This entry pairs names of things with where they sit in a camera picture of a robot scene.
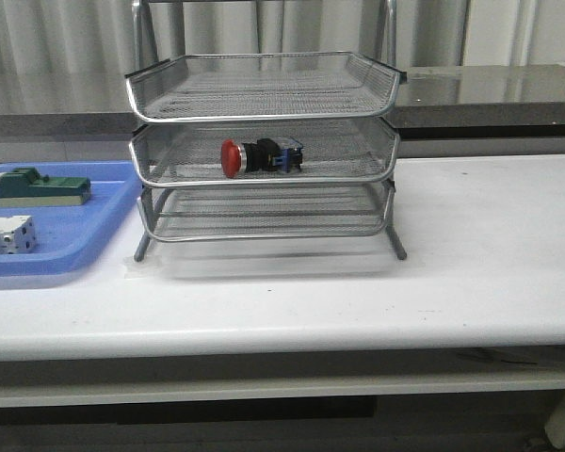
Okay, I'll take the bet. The red emergency stop button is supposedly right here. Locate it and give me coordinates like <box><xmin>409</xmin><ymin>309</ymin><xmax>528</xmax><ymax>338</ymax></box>
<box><xmin>220</xmin><ymin>137</ymin><xmax>303</xmax><ymax>178</ymax></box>

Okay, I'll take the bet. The silver mesh tray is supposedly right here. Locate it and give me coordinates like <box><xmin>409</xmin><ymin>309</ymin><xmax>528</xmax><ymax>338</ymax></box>
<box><xmin>137</xmin><ymin>182</ymin><xmax>395</xmax><ymax>243</ymax></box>
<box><xmin>129</xmin><ymin>118</ymin><xmax>400</xmax><ymax>188</ymax></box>
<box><xmin>125</xmin><ymin>51</ymin><xmax>407</xmax><ymax>123</ymax></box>

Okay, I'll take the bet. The clear tape under rack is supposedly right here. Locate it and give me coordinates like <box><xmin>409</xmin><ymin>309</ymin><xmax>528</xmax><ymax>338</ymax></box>
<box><xmin>122</xmin><ymin>255</ymin><xmax>169</xmax><ymax>280</ymax></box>

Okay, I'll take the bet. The blue plastic tray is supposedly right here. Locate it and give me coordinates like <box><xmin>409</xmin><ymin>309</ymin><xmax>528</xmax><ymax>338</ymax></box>
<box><xmin>0</xmin><ymin>160</ymin><xmax>141</xmax><ymax>277</ymax></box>

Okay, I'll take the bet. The dark background counter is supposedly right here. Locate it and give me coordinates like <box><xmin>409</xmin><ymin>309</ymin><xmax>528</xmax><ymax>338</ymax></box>
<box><xmin>0</xmin><ymin>65</ymin><xmax>565</xmax><ymax>139</ymax></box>

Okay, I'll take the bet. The white circuit breaker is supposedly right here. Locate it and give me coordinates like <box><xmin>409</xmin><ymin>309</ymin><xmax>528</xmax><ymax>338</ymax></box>
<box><xmin>0</xmin><ymin>216</ymin><xmax>37</xmax><ymax>254</ymax></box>

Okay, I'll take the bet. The grey metal rack frame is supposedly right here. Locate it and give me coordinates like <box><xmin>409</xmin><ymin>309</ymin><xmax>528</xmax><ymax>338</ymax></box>
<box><xmin>130</xmin><ymin>0</ymin><xmax>409</xmax><ymax>263</ymax></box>

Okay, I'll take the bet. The green electrical switch module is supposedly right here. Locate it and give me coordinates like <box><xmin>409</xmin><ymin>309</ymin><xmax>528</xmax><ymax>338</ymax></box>
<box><xmin>0</xmin><ymin>167</ymin><xmax>91</xmax><ymax>208</ymax></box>

